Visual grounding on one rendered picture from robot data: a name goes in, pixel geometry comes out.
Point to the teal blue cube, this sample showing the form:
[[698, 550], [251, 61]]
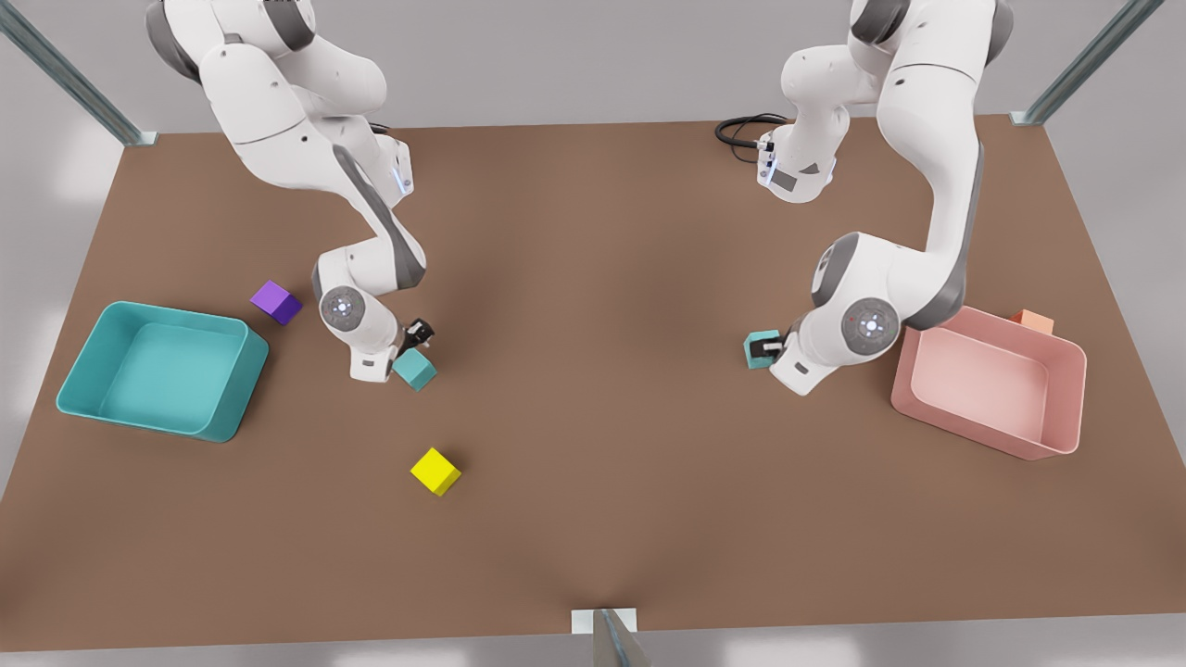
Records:
[[414, 369], [758, 350]]

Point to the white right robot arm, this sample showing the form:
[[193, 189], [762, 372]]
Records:
[[278, 102]]

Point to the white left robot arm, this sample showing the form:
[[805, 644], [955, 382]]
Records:
[[927, 120]]

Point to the yellow cube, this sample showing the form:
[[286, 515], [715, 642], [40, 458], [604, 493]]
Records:
[[435, 471]]

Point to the purple cube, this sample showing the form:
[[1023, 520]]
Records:
[[276, 302]]

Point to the pink plastic bin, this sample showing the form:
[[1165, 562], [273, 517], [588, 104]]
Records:
[[991, 382]]

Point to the teal plastic bin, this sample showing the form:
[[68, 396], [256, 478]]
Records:
[[162, 369]]

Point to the orange cube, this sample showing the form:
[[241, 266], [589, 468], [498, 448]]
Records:
[[1034, 321]]

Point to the silver frame post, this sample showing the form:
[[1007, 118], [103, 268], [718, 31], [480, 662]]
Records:
[[1084, 63], [613, 637], [69, 74]]

